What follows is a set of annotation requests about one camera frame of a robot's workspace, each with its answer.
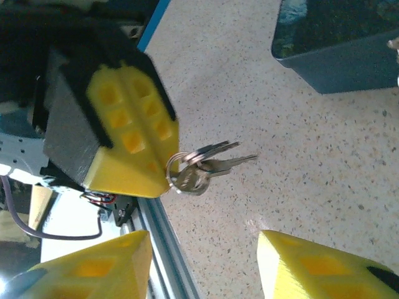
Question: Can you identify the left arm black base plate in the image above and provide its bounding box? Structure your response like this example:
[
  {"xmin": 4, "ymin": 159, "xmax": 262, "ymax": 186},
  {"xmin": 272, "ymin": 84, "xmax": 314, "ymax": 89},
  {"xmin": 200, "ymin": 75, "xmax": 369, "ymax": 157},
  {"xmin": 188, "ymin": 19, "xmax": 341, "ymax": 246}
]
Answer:
[{"xmin": 110, "ymin": 194, "xmax": 138, "ymax": 227}]

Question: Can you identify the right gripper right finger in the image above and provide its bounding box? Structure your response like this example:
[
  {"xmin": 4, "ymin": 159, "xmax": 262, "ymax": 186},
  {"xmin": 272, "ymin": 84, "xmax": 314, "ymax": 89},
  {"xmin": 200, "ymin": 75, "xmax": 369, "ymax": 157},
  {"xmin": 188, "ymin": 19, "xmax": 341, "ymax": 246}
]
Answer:
[{"xmin": 257, "ymin": 229, "xmax": 399, "ymax": 299}]

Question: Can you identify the silver key bunch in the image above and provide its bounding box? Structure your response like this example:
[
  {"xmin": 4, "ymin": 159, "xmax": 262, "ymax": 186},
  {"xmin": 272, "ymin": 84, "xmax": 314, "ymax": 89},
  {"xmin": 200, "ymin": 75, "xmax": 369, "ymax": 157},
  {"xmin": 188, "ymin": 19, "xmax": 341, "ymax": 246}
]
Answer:
[{"xmin": 165, "ymin": 140, "xmax": 259, "ymax": 196}]

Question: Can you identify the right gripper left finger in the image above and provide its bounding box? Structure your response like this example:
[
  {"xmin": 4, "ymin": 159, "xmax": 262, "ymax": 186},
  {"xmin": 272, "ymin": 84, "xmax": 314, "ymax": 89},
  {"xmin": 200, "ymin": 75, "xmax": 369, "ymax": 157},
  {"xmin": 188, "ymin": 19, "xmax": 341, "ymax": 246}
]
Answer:
[{"xmin": 18, "ymin": 229, "xmax": 153, "ymax": 299}]

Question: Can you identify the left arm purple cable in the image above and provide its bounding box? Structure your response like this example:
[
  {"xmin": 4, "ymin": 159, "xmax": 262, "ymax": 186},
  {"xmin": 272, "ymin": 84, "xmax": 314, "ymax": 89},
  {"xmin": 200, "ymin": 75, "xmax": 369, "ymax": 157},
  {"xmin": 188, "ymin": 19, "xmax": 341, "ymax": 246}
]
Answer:
[{"xmin": 0, "ymin": 176, "xmax": 103, "ymax": 241}]

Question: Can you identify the starry night tin box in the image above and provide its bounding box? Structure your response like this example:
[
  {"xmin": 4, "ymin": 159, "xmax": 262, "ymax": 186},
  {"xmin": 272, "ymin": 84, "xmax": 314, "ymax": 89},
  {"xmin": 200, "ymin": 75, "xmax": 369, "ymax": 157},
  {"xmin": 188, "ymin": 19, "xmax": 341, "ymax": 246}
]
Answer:
[{"xmin": 271, "ymin": 0, "xmax": 399, "ymax": 94}]

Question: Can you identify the aluminium frame rail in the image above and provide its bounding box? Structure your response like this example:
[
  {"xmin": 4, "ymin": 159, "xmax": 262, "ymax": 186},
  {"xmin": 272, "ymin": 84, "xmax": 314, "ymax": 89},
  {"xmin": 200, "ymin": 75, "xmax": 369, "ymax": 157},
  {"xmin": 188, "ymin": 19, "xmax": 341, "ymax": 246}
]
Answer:
[{"xmin": 120, "ymin": 196, "xmax": 200, "ymax": 299}]

